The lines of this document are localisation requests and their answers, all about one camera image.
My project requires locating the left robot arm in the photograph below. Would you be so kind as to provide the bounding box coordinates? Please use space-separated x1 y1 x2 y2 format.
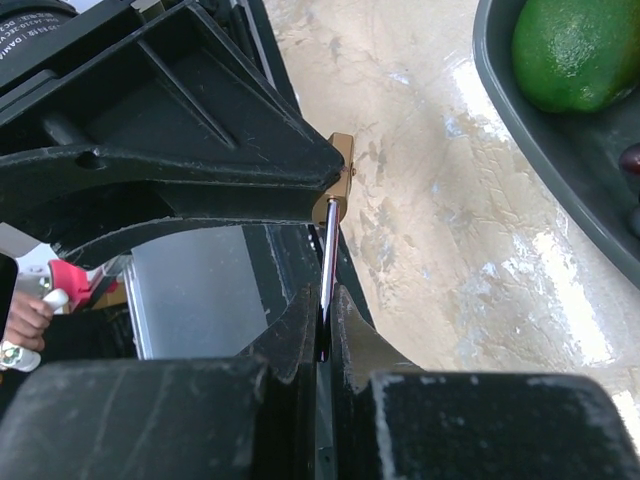
1 1 344 269

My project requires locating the person hand in background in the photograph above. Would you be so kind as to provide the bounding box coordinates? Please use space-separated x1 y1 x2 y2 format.
3 291 54 352

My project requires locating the green lime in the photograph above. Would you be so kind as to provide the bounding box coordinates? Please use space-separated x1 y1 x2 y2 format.
511 1 639 113

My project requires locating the grey fruit tray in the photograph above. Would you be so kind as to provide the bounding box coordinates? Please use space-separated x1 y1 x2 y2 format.
473 1 639 284

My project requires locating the purple grape bunch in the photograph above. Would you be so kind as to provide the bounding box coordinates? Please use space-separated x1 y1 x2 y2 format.
618 143 640 237

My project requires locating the small brass padlock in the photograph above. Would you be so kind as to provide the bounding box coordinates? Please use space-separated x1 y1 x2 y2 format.
312 132 355 362

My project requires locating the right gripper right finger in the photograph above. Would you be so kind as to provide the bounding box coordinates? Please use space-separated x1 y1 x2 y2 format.
331 288 639 479

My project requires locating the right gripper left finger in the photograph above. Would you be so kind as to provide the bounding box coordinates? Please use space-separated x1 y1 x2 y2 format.
1 287 318 479

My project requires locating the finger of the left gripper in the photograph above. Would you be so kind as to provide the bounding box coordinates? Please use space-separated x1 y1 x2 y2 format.
1 1 344 268

